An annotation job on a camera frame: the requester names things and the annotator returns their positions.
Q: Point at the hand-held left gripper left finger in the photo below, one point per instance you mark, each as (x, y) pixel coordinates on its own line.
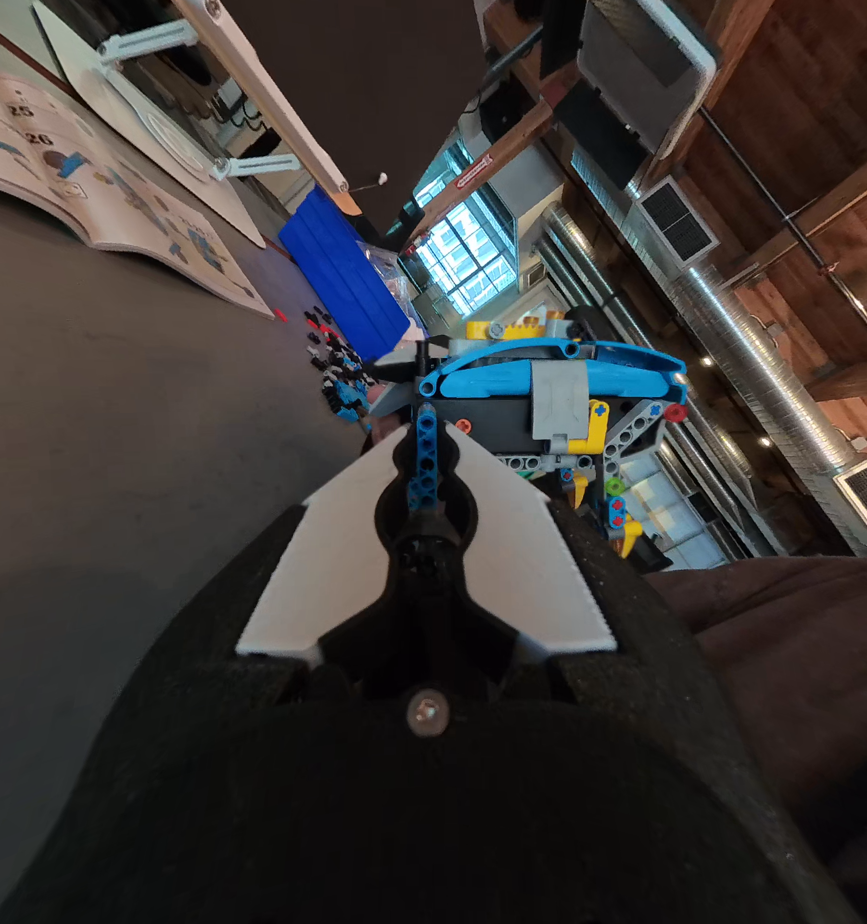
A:
(296, 577)

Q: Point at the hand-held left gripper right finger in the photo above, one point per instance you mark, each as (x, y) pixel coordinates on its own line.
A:
(534, 577)

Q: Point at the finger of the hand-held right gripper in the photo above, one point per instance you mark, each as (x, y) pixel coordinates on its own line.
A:
(397, 361)
(397, 397)

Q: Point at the blue beam wheel assembly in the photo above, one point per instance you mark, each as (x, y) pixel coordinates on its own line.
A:
(426, 447)

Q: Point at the blue toy robot model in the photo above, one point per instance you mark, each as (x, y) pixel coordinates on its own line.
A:
(491, 382)

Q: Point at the grey desk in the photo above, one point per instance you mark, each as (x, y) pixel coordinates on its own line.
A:
(116, 469)

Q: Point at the person's right hand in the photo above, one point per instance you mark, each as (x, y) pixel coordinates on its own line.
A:
(384, 432)

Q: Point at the pile of loose bricks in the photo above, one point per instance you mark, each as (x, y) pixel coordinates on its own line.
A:
(343, 390)

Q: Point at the clear plastic bags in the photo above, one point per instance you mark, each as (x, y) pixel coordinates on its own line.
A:
(394, 281)

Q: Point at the blue plastic bin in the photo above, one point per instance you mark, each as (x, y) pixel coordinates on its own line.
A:
(340, 267)

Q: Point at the dark monitor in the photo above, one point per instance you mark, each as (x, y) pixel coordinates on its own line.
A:
(376, 86)

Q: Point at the white folding stand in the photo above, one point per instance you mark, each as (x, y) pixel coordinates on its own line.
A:
(260, 86)

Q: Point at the instruction booklet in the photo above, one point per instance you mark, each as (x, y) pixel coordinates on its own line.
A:
(116, 195)

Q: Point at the white ceiling air unit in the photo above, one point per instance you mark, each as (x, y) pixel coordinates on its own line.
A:
(650, 72)

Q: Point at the wooden post red label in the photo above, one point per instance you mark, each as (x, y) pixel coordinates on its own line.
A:
(491, 159)

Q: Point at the silver ventilation duct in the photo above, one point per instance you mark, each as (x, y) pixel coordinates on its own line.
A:
(751, 361)

